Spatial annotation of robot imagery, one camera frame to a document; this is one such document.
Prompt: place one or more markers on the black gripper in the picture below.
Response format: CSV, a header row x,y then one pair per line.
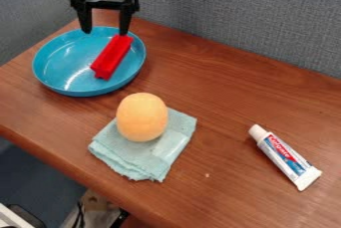
x,y
85,6

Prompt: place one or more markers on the light green folded cloth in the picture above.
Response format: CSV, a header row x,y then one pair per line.
x,y
143,160

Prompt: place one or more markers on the white toothpaste tube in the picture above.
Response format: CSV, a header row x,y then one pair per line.
x,y
289,161

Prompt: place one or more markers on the orange egg-shaped object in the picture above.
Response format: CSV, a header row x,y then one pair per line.
x,y
142,117

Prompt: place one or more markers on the blue plate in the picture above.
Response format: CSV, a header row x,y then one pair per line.
x,y
62,63

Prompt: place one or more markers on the objects under table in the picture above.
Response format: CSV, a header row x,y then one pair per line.
x,y
94,212

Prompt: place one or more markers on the red plastic block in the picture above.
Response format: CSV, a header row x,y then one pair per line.
x,y
111,56

